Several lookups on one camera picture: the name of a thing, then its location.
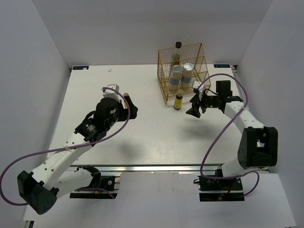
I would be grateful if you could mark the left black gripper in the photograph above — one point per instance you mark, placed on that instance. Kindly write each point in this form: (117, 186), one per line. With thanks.
(125, 112)

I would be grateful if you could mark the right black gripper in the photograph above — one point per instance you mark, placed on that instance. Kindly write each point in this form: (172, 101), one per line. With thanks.
(194, 110)

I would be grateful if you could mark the small yellow label bottle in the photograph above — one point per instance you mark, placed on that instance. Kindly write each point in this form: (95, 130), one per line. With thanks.
(178, 100)
(126, 96)

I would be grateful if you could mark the dark sauce bottle red label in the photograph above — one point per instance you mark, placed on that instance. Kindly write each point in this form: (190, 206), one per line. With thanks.
(176, 56)

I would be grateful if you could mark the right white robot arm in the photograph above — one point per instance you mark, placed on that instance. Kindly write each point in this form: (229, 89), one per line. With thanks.
(258, 146)

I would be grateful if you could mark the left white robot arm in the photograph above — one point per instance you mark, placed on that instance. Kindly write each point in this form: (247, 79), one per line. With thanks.
(41, 187)

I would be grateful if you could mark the right blue table sticker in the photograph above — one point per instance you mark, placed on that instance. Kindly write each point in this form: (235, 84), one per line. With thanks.
(221, 65)

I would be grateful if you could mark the blue table sticker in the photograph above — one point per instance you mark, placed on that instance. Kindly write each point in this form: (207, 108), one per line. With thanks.
(80, 68)
(221, 65)

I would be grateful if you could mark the left blue table sticker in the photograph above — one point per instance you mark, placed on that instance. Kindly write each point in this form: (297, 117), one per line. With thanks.
(80, 68)

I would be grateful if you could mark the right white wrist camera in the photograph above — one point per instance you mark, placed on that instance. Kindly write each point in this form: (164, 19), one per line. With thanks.
(198, 88)

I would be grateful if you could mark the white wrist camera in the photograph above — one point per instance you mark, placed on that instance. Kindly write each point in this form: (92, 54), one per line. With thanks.
(111, 92)
(198, 88)

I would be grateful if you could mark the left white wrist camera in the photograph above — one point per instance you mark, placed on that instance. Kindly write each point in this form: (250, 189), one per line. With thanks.
(111, 92)

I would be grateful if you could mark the yellow wire basket rack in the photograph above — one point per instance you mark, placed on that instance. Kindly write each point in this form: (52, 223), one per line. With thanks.
(191, 53)

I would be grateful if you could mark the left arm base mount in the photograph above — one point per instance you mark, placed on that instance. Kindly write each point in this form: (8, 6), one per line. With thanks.
(101, 186)

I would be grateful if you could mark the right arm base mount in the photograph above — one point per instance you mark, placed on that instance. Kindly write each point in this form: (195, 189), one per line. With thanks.
(211, 190)

